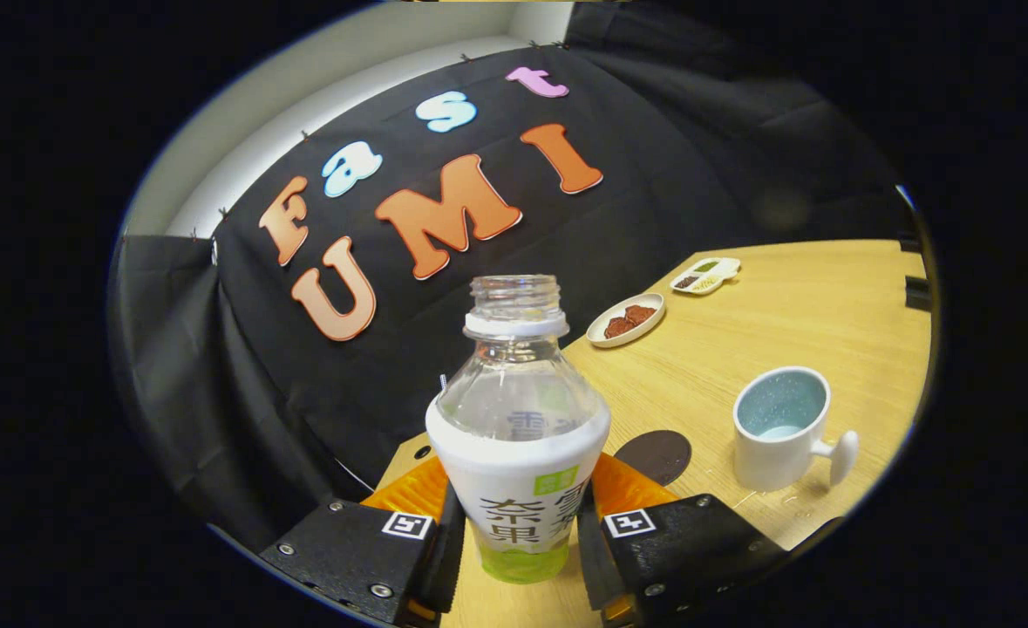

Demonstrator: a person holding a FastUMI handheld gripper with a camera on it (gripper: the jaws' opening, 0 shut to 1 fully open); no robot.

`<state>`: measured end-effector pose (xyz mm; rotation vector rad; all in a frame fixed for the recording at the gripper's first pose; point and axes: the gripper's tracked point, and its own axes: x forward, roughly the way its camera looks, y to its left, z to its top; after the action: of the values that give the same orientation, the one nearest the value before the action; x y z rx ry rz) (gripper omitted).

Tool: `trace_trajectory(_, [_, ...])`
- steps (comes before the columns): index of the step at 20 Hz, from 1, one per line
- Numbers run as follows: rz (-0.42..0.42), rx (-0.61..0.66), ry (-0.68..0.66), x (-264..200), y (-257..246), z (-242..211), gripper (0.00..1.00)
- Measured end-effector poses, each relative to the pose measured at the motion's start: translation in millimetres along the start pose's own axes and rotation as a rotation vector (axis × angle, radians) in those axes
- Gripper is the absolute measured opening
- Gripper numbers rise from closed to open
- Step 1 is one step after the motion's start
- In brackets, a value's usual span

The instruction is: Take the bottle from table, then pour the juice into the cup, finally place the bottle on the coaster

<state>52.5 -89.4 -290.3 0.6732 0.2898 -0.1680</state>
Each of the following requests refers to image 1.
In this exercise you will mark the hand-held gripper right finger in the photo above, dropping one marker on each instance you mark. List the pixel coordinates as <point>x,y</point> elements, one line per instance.
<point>592,558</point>

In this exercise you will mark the pile of dark red food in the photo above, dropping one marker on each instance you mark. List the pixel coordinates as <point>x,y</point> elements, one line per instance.
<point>627,321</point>

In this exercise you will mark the black table clamp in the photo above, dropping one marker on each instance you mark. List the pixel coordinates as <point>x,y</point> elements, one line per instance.
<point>918,293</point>
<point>909,243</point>

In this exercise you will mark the white divided tray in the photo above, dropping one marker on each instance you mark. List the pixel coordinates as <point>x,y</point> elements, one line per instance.
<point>723,266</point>

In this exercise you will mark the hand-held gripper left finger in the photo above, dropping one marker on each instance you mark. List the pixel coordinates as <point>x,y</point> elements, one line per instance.
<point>445,567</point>

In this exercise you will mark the wooden table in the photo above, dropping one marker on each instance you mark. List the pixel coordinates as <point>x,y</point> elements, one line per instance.
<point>784,305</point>

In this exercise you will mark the clear bottle with white label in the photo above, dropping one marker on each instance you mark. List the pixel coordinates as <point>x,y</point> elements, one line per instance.
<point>518,471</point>

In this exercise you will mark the white cup with blue inside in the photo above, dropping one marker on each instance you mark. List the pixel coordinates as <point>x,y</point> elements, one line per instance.
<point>771,462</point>

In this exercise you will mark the dark brown round coaster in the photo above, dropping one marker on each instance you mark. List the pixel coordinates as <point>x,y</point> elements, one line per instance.
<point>653,456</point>

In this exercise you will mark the round cream plate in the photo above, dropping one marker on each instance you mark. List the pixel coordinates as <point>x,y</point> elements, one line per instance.
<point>601,338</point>

